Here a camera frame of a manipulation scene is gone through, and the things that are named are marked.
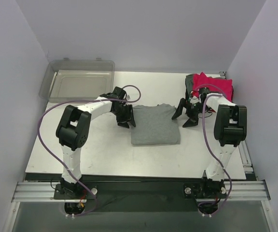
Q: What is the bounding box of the grey t-shirt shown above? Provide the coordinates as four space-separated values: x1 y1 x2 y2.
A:
131 104 181 146
185 74 194 92

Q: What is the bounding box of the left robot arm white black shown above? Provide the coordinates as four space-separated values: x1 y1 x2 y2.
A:
56 97 136 199

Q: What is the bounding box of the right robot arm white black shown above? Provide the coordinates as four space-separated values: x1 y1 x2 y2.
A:
172 93 247 181

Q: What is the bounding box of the folded grey t-shirt in stack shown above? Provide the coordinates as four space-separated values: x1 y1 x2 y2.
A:
185 74 194 92

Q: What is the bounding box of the folded magenta t-shirt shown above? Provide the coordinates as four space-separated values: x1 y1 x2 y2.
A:
193 72 233 101

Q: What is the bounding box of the clear plastic bin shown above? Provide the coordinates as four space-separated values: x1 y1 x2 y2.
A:
39 58 115 103

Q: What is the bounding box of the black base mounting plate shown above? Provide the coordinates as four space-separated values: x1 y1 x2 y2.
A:
51 175 232 216

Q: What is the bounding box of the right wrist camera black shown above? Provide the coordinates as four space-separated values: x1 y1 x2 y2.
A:
198 87 211 100

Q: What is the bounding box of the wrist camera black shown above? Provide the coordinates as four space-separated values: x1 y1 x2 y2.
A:
198 87 211 100
100 87 126 100

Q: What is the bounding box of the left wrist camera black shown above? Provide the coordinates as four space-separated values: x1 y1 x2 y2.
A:
100 87 126 100

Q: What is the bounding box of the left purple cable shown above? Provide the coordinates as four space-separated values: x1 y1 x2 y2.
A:
37 85 141 216

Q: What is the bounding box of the purple cable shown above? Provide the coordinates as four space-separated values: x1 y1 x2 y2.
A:
189 84 233 215
37 85 141 216

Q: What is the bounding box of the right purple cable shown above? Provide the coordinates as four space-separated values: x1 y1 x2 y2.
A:
189 84 233 215

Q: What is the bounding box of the aluminium frame rail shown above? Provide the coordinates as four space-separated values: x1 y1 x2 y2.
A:
11 181 65 203

